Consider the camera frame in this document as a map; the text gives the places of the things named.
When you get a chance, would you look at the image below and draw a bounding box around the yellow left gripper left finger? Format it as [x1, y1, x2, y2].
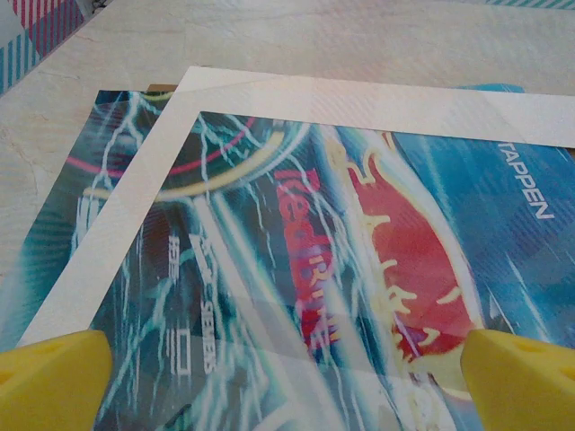
[0, 330, 113, 431]

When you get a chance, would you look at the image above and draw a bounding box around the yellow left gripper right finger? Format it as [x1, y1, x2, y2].
[459, 328, 575, 431]

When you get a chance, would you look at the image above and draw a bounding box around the blue racing car photo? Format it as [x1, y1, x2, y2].
[0, 82, 575, 431]

